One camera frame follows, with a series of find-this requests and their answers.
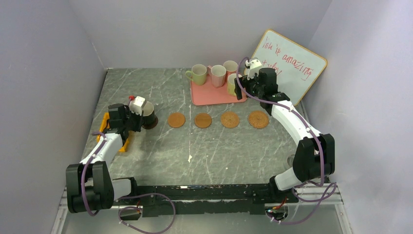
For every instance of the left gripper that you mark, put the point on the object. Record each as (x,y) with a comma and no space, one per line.
(138,114)

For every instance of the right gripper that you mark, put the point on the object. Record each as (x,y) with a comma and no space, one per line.
(244,82)

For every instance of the black mug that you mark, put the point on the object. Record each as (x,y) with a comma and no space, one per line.
(148,113)

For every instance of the dark brown wooden coaster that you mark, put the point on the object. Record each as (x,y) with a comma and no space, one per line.
(150,125)

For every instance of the green mug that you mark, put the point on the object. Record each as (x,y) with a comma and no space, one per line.
(231,84)
(197,74)

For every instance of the light wooden coaster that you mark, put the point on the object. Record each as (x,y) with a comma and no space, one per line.
(203,120)
(176,120)

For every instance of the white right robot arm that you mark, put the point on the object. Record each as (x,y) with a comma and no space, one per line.
(315,154)

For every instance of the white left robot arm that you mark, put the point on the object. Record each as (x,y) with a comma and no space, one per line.
(89,185)

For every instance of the pink mug back right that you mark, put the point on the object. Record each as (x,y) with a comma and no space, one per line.
(231,67)

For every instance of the pink mug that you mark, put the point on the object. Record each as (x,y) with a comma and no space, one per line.
(231,67)
(217,74)

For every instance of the yellow plastic bin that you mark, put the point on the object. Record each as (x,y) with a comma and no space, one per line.
(104,126)

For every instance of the pink mug centre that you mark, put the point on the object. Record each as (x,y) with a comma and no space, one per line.
(217,74)

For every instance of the pink serving tray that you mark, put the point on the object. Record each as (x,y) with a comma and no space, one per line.
(207,94)

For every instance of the whiteboard with red writing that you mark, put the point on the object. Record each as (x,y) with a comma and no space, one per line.
(297,67)

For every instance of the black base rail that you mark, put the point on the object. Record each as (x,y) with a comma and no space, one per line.
(254,199)

